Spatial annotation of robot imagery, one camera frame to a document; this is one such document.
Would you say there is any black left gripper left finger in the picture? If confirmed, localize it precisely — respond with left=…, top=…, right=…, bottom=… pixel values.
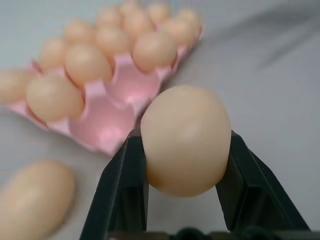
left=78, top=128, right=150, bottom=240

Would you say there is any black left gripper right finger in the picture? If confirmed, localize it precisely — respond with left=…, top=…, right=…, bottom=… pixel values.
left=215, top=129, right=313, bottom=232

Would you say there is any beige egg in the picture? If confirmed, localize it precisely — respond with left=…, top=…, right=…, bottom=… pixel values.
left=0, top=158, right=76, bottom=240
left=132, top=31, right=179, bottom=73
left=63, top=20, right=97, bottom=46
left=64, top=43, right=114, bottom=89
left=39, top=37, right=68, bottom=72
left=94, top=26, right=133, bottom=61
left=122, top=10, right=155, bottom=40
left=140, top=84, right=232, bottom=198
left=96, top=6, right=125, bottom=29
left=147, top=1, right=171, bottom=25
left=0, top=69, right=33, bottom=104
left=159, top=18, right=196, bottom=48
left=177, top=7, right=201, bottom=32
left=25, top=74, right=85, bottom=123

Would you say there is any pink egg tray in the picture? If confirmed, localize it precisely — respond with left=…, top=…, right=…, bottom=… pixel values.
left=2, top=23, right=206, bottom=157

